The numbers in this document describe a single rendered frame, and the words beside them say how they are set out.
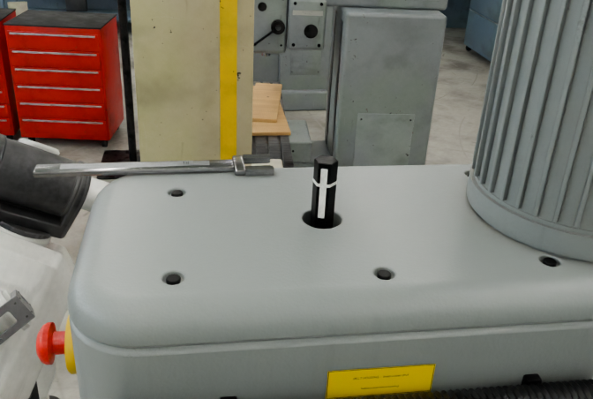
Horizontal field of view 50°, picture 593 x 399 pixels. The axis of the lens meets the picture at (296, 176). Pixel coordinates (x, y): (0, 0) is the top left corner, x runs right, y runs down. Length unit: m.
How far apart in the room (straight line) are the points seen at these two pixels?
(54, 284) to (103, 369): 0.49
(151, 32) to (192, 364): 1.87
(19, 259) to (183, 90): 1.45
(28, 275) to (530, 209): 0.70
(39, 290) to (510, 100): 0.71
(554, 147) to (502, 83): 0.08
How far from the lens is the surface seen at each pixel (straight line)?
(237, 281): 0.51
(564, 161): 0.57
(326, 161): 0.57
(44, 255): 1.01
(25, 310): 0.88
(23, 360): 1.02
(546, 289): 0.56
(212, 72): 2.33
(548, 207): 0.59
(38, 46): 5.33
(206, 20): 2.28
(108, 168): 0.68
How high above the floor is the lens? 2.19
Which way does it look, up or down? 26 degrees down
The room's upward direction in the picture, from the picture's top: 3 degrees clockwise
